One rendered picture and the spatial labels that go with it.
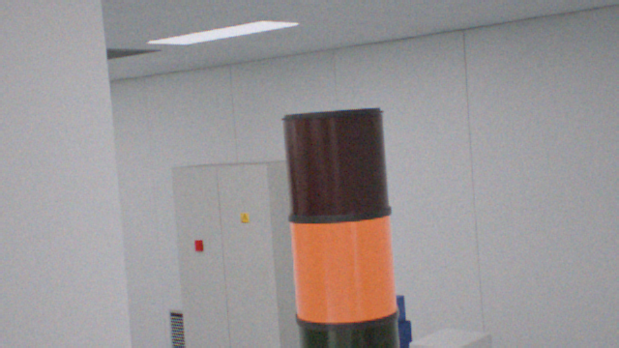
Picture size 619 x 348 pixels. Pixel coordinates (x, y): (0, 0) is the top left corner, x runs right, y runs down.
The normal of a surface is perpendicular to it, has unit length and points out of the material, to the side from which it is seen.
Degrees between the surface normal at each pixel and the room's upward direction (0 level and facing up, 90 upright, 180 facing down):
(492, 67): 90
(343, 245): 90
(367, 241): 90
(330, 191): 90
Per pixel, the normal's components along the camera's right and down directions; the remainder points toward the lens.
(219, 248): -0.65, 0.09
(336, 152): 0.00, 0.05
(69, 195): 0.76, -0.02
